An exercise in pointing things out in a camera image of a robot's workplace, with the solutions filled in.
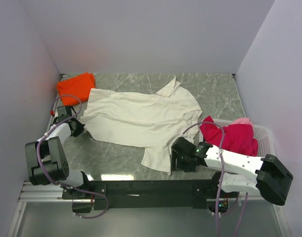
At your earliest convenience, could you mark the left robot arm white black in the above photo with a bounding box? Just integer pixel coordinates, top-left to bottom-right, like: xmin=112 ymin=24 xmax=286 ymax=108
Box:
xmin=25 ymin=106 xmax=91 ymax=198

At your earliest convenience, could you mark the light pink t shirt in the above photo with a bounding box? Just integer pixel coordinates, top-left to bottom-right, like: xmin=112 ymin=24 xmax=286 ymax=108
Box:
xmin=232 ymin=118 xmax=254 ymax=127

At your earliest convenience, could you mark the magenta t shirt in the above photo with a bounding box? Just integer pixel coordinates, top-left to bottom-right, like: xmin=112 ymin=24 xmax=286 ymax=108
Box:
xmin=200 ymin=116 xmax=258 ymax=157

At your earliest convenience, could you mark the cream white t shirt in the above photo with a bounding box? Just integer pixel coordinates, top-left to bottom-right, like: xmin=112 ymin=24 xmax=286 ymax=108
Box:
xmin=80 ymin=78 xmax=202 ymax=174

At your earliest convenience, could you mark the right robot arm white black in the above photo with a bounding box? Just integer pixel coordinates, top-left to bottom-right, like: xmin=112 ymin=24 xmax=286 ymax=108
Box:
xmin=171 ymin=137 xmax=293 ymax=206

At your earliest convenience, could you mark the folded orange t shirt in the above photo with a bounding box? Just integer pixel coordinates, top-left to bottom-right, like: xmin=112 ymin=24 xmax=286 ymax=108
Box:
xmin=56 ymin=72 xmax=95 ymax=103

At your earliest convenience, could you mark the aluminium frame rail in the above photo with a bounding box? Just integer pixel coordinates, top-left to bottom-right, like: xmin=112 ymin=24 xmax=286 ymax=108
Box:
xmin=18 ymin=182 xmax=63 ymax=202

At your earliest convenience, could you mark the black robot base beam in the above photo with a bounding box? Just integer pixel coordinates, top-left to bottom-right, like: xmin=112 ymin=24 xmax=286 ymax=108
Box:
xmin=61 ymin=179 xmax=239 ymax=213

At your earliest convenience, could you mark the white plastic laundry basket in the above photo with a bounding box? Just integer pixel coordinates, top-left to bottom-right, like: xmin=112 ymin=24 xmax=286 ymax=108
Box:
xmin=199 ymin=118 xmax=277 ymax=157

